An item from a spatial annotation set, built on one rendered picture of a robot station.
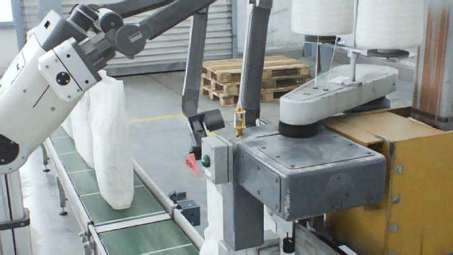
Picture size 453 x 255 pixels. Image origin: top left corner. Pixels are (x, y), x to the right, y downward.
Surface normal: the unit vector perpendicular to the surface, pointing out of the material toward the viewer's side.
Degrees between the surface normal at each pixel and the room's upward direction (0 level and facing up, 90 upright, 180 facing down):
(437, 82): 90
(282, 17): 89
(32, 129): 115
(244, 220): 90
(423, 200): 90
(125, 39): 80
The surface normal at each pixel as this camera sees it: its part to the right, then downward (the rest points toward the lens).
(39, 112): -0.03, 0.66
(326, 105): 0.75, 0.18
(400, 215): 0.40, 0.25
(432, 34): -0.92, 0.12
